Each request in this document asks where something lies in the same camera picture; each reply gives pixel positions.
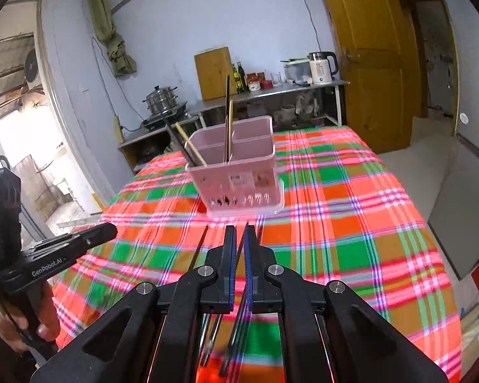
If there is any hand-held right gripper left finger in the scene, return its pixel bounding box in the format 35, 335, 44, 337
30, 225, 237, 383

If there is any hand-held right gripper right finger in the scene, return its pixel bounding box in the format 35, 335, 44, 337
243, 224, 450, 383

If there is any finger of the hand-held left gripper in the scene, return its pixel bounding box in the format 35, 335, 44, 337
22, 222, 119, 253

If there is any slim black chopstick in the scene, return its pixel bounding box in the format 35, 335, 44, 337
219, 229, 248, 376

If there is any grey metal chopstick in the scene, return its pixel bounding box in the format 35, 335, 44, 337
200, 314, 216, 368

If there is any pink plastic utensil basket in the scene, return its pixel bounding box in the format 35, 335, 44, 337
185, 116, 285, 218

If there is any bamboo chopstick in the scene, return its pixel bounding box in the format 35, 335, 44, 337
175, 123, 208, 167
227, 101, 234, 162

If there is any row of black chopsticks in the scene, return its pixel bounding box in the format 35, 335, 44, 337
165, 75, 265, 376

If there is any person's left forearm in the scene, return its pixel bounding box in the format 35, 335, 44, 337
0, 319, 38, 383

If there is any person's left hand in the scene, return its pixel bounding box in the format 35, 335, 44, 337
0, 283, 57, 352

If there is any plaid tablecloth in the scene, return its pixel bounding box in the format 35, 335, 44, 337
52, 125, 464, 383

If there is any black induction cooker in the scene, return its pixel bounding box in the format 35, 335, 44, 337
141, 101, 187, 128

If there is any steel steamer pot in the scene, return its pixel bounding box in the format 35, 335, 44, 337
143, 86, 179, 116

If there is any steel kitchen counter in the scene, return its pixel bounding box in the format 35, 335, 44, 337
118, 80, 351, 174

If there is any air conditioner outdoor unit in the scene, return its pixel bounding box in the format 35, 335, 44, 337
24, 49, 42, 90

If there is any green knotted curtain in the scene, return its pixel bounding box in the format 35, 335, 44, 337
88, 0, 137, 76

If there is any wooden cutting board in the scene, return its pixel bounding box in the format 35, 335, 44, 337
194, 47, 238, 101

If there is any clear plastic food container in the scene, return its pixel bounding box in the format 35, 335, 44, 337
283, 60, 312, 82

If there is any white electric kettle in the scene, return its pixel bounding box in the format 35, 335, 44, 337
308, 51, 339, 85

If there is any wooden door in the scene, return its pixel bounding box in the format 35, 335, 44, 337
313, 0, 424, 154

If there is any grey refrigerator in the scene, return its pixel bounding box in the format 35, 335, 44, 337
427, 0, 479, 280

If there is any black wall cable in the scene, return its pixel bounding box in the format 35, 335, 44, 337
291, 0, 322, 54

